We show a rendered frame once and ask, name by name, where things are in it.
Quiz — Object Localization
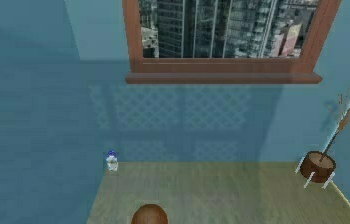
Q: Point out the orange basketball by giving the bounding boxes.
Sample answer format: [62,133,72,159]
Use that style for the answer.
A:
[130,203,169,224]

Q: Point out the brown framed window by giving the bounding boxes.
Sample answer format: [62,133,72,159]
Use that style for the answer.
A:
[121,0,343,85]

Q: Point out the white bottle with blue cap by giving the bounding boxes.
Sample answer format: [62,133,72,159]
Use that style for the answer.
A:
[105,149,119,173]

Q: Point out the brown potted dry plant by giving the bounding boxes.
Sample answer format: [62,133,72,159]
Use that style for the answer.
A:
[295,87,350,190]

